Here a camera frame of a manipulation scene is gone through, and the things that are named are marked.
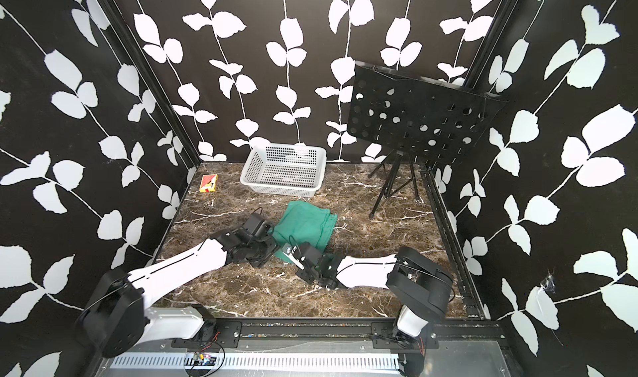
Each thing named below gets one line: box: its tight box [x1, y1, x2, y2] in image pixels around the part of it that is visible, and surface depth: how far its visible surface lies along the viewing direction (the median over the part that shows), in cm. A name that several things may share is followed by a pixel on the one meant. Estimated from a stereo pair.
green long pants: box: [270, 200, 339, 264], surface depth 97 cm
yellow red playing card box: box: [199, 173, 219, 193], surface depth 113 cm
